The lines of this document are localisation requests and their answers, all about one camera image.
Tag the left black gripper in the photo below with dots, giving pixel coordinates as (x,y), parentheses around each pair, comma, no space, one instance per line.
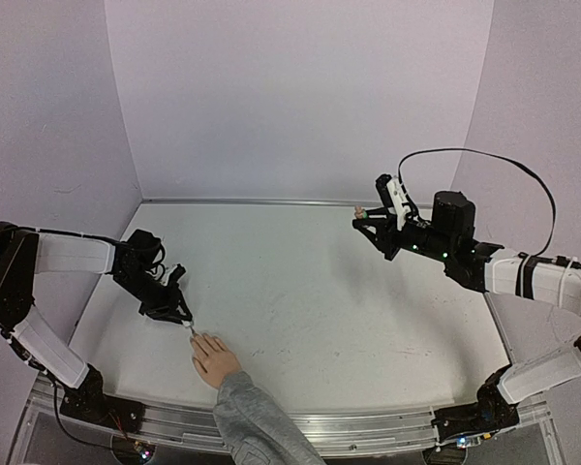
(168,310)

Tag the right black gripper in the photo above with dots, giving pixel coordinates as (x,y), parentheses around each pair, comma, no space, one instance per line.
(391,232)

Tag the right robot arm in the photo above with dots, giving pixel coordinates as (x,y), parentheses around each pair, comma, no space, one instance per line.
(486,268)

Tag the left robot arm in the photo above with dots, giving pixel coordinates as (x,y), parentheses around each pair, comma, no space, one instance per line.
(135,264)

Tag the grey sleeved forearm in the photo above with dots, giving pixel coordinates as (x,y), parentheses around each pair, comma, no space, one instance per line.
(254,428)

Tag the mannequin hand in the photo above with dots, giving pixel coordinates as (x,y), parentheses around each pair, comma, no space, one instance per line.
(213,360)

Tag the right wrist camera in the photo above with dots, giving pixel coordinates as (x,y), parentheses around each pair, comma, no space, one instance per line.
(395,200)

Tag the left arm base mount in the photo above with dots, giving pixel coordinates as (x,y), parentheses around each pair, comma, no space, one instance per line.
(111,412)

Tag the aluminium front rail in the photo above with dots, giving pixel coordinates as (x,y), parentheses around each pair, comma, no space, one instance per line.
(531,441)

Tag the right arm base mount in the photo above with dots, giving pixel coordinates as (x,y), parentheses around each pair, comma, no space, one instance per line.
(467,420)

